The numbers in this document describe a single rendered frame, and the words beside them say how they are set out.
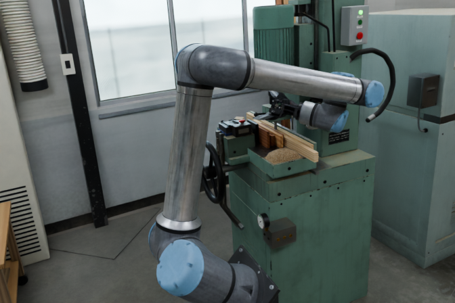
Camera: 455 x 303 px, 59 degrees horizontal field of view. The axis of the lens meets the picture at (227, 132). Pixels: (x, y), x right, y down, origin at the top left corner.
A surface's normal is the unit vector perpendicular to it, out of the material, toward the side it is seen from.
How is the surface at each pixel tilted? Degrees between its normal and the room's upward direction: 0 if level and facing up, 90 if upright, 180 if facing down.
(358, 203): 90
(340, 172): 90
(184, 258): 45
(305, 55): 90
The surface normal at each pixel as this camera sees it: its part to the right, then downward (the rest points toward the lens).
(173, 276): -0.65, -0.51
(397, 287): -0.06, -0.95
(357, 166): 0.40, 0.27
